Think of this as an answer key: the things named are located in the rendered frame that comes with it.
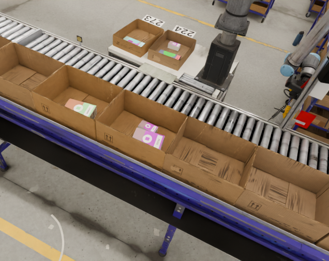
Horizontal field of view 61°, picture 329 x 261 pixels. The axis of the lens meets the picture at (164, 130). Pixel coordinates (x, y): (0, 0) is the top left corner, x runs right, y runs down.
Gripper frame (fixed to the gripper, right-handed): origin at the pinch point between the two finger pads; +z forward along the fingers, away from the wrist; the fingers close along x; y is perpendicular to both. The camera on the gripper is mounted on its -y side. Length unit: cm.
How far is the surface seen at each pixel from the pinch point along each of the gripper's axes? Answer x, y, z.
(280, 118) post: 2.4, 12.6, 12.1
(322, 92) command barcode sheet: -5.8, -15.8, -3.4
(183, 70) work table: 81, 38, -1
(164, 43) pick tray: 108, 55, -24
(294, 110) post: 0.5, -1.1, 7.9
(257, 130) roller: 14.7, 10.3, 28.1
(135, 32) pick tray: 137, 60, -24
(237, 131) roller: 27.5, 8.0, 35.2
